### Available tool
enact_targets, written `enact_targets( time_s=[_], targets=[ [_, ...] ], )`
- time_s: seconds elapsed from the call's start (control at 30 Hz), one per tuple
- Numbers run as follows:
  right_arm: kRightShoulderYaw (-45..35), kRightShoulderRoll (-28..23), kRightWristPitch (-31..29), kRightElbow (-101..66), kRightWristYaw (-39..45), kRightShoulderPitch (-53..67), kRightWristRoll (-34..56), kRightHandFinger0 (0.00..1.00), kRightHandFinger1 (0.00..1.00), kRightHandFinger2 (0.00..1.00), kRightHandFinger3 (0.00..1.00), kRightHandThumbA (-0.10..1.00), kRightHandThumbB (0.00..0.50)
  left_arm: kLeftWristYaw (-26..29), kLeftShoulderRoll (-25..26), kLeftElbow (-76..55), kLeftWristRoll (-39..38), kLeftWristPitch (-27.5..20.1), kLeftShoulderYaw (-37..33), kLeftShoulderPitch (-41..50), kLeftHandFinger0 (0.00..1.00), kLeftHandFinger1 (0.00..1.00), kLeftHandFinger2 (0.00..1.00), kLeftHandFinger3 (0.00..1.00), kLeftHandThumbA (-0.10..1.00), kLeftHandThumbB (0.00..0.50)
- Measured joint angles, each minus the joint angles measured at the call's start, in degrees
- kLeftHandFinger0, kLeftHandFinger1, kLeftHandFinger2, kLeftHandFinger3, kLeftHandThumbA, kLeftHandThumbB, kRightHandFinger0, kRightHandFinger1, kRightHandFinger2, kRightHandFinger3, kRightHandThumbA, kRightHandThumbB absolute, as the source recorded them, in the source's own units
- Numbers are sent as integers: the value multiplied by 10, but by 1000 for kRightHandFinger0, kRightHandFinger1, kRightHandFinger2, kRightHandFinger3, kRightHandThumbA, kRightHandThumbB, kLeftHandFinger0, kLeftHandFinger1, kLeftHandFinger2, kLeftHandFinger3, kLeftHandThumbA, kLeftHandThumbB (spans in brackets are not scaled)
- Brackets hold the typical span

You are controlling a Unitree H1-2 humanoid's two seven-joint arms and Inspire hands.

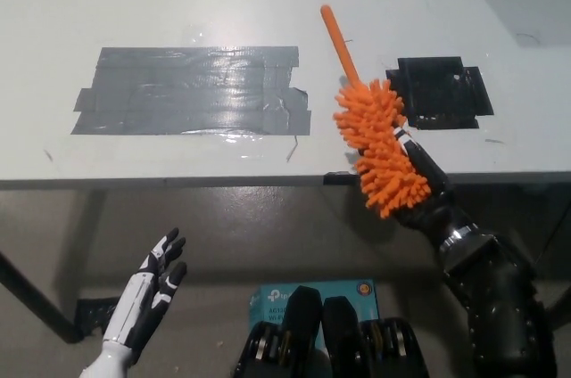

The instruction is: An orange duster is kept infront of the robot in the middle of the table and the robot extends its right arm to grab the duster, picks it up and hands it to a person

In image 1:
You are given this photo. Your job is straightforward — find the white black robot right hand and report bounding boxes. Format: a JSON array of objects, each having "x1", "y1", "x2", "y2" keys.
[{"x1": 392, "y1": 125, "x2": 473, "y2": 246}]

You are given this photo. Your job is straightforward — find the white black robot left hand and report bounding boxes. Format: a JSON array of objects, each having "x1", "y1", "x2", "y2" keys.
[{"x1": 101, "y1": 227, "x2": 188, "y2": 364}]

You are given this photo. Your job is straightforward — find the orange chenille duster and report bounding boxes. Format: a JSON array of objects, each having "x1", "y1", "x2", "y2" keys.
[{"x1": 319, "y1": 4, "x2": 433, "y2": 220}]

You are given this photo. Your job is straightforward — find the black metal table leg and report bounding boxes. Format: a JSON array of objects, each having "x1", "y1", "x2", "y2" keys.
[{"x1": 0, "y1": 251, "x2": 84, "y2": 344}]

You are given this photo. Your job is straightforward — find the teal router box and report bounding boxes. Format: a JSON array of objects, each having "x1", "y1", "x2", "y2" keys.
[{"x1": 247, "y1": 279, "x2": 378, "y2": 340}]

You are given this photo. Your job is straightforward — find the grey duct tape patch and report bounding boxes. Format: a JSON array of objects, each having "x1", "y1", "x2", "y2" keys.
[{"x1": 70, "y1": 45, "x2": 312, "y2": 136}]

